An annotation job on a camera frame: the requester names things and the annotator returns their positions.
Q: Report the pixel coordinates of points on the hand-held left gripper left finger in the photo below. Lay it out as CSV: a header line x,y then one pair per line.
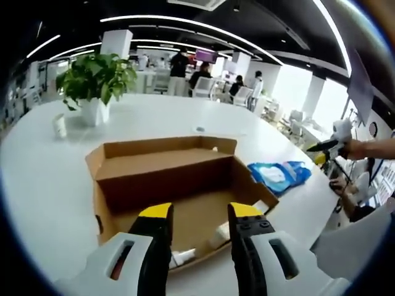
x,y
154,246

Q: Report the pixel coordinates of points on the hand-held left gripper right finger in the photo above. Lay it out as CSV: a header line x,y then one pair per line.
x,y
250,256

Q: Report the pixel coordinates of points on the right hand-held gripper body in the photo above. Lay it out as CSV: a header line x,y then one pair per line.
x,y
343,132

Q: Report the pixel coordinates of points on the white soft item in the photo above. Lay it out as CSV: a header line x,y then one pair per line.
x,y
220,235

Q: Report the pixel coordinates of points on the blue wet wipes soft pack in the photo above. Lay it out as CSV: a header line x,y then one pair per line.
x,y
271,177

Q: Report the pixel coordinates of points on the brown cardboard shoe box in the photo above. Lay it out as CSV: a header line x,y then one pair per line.
x,y
160,172

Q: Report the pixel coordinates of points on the person's right hand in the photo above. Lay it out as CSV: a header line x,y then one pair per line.
x,y
359,149

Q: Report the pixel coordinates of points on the black tripod stand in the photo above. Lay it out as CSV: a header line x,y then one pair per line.
x,y
341,170

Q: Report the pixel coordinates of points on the grey flat panel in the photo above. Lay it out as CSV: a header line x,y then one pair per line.
x,y
360,89

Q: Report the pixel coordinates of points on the white mesh office chair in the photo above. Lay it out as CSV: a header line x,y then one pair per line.
x,y
345,243
203,87
243,96

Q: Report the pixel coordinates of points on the white paper cup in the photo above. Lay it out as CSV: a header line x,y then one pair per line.
x,y
59,126

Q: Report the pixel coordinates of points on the green plant in white pot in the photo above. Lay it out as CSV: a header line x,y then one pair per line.
x,y
92,77

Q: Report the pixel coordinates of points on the ceiling air conditioner vent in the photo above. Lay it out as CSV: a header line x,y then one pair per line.
x,y
197,3

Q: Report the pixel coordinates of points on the ceiling light strips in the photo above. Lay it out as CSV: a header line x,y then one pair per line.
x,y
123,18

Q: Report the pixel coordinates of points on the purple wall screen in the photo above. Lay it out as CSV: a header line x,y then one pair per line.
x,y
206,55

